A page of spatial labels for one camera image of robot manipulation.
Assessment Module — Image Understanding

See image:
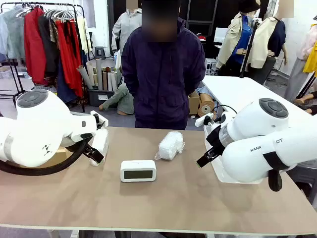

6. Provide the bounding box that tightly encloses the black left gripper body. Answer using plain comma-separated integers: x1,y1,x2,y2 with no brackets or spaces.
93,114,106,130

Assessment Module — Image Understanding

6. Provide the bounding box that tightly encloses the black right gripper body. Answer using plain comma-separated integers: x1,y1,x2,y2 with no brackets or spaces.
204,123,226,156

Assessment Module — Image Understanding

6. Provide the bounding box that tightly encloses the clear plastic bag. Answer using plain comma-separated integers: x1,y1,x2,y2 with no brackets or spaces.
155,131,186,161

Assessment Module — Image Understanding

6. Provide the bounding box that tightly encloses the white digital alarm clock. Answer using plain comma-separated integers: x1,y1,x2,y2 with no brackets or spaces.
120,160,157,183

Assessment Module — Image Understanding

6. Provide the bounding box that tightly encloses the clear plastic container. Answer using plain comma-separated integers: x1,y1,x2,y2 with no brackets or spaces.
209,152,264,184

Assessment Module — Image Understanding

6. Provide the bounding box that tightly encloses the black clothes rack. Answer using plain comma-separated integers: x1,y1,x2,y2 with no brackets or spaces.
0,2,86,114

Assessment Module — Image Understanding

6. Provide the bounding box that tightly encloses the grey storage bin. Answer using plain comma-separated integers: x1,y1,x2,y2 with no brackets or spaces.
88,88,117,107

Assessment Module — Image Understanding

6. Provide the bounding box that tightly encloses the brown cardboard box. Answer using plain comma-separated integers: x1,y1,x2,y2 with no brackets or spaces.
47,146,74,163

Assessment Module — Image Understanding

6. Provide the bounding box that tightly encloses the kraft paper roll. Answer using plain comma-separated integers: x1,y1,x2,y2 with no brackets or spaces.
197,93,216,119

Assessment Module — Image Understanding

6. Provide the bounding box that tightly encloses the child mannequin in grey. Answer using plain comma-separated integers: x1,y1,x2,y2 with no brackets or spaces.
99,83,136,116

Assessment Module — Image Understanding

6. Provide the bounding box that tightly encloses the open cardboard box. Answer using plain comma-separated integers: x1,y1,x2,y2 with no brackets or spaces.
188,90,201,115

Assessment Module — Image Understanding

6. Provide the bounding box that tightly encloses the navy garment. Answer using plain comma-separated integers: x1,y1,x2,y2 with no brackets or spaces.
56,61,77,104

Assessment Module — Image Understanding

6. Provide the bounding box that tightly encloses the tall grey cardboard tube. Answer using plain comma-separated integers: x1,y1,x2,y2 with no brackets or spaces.
96,58,104,91

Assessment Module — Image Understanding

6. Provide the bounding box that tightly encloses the white table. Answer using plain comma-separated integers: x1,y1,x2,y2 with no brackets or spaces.
202,75,313,124

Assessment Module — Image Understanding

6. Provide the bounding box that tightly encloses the beige cardboard tube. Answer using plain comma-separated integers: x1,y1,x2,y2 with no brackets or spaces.
86,61,95,86

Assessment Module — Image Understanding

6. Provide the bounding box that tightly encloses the person in purple jacket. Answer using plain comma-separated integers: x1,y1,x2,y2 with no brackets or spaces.
121,0,207,131

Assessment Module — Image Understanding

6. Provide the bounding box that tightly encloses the small grey stool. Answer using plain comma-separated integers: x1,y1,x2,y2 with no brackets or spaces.
95,46,106,60

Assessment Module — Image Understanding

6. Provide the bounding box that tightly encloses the white cube shelf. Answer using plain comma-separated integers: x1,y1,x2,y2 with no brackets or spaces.
204,58,218,75

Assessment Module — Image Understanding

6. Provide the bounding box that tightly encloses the cream garment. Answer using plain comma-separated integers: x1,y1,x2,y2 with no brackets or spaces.
75,16,92,60

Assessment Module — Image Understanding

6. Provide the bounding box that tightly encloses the black garment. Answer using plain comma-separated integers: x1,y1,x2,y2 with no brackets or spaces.
38,14,60,74

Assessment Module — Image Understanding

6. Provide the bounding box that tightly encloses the black tripod pole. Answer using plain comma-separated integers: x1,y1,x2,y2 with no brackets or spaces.
239,18,262,79

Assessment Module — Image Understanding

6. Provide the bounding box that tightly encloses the mannequin beige coat blue shirt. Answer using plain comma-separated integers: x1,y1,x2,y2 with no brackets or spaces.
215,0,261,75

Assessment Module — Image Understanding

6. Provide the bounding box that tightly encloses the white monitor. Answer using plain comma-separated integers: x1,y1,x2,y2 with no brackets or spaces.
213,27,230,43

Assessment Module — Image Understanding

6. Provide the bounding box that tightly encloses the black plastic stool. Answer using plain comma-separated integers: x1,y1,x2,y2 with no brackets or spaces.
288,165,317,199

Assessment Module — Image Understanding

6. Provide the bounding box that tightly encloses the mannequin cream coat navy shirt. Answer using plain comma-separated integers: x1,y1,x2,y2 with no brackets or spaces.
249,0,289,85

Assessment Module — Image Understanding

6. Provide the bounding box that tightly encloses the grey fluffy garment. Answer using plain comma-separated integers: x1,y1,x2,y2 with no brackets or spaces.
2,6,27,60

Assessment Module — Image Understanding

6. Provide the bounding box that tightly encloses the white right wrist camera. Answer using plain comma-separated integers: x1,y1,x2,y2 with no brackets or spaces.
194,112,216,128

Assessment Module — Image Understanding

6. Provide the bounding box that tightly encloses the black left arm hose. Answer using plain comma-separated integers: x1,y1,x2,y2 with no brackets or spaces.
0,138,90,176

